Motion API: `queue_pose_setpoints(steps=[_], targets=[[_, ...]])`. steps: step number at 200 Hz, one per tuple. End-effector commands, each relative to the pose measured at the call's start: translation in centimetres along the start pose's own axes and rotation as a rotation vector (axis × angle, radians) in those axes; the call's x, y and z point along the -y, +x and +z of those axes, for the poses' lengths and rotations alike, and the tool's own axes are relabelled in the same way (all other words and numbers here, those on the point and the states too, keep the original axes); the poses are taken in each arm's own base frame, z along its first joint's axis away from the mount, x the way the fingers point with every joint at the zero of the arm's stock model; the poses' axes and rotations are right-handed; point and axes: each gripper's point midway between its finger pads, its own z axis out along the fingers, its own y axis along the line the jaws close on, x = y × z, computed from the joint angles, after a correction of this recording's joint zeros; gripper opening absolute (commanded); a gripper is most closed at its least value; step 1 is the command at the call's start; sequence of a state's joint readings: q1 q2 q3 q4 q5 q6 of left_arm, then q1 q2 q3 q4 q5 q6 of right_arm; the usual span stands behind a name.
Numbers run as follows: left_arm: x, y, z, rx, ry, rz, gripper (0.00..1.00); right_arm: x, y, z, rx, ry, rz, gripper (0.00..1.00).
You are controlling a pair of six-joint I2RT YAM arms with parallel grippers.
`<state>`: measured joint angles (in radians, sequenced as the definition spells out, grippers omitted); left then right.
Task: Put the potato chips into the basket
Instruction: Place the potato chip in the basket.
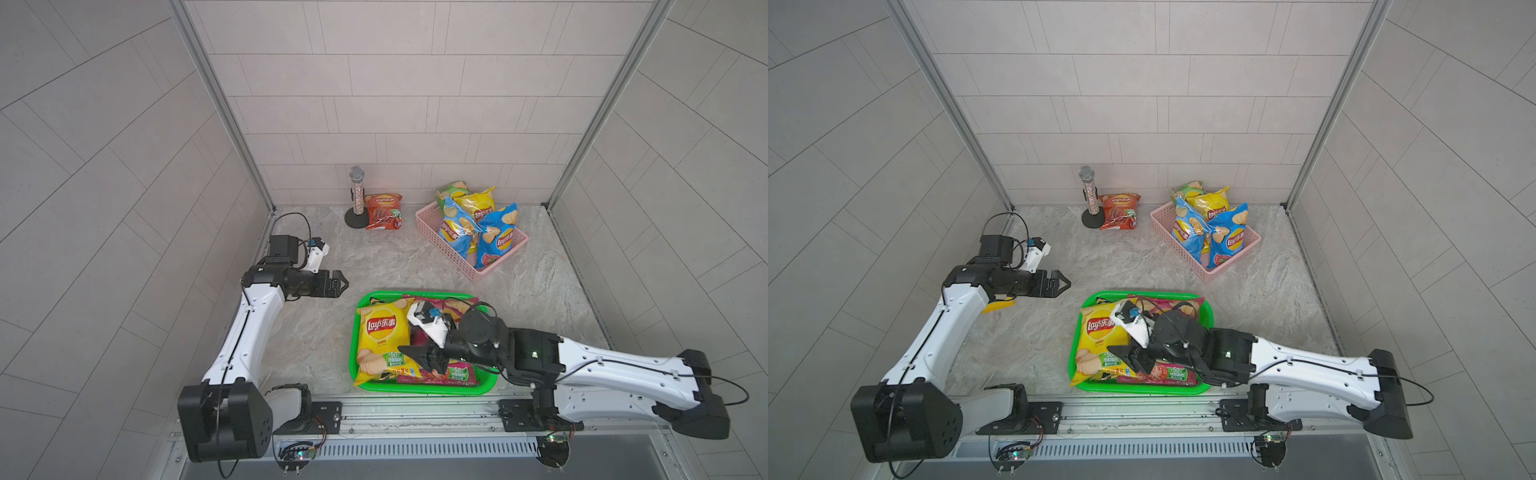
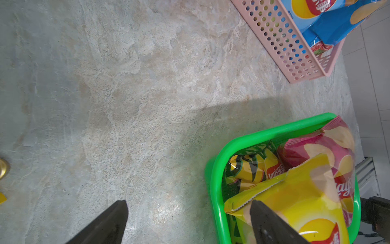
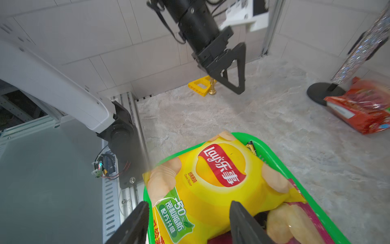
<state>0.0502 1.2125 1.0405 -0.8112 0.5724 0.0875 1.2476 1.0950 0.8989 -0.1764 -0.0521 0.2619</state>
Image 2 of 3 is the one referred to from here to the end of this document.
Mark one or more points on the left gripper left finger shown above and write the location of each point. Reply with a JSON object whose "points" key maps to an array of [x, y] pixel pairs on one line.
{"points": [[107, 228]]}

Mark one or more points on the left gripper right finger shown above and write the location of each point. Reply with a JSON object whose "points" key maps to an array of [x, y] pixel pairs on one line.
{"points": [[269, 228]]}

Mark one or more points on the green plastic basket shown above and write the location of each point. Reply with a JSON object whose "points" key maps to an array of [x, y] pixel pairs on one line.
{"points": [[229, 229]]}

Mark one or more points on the yellow chips bag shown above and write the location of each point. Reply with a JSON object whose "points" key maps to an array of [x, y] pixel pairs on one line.
{"points": [[305, 197]]}

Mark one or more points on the black orange snack bag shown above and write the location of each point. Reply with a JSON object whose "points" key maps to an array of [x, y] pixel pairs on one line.
{"points": [[249, 167]]}

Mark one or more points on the pink chips bag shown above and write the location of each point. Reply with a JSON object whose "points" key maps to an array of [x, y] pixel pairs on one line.
{"points": [[337, 142]]}

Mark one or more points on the pink plastic basket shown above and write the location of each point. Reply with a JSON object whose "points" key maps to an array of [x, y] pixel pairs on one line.
{"points": [[275, 29]]}

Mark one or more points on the blue chips bag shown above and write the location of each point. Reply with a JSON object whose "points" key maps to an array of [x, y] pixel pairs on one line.
{"points": [[324, 23]]}

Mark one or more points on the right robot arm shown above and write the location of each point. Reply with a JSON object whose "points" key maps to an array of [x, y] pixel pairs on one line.
{"points": [[376, 212]]}

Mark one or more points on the yellow plastic frame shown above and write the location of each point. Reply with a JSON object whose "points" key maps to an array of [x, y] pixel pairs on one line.
{"points": [[3, 198]]}

